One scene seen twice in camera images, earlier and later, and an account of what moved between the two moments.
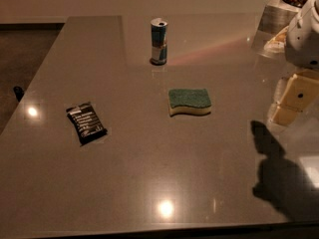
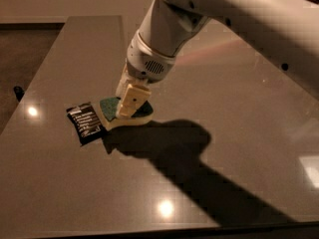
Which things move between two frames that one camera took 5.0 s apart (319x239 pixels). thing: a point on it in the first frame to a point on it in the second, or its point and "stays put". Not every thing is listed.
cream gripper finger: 278,90 to 126,81
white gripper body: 304,42 to 144,62
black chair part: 19,93 stays put
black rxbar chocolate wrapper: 86,122 stays put
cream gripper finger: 298,94 to 132,100
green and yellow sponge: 190,101 to 108,109
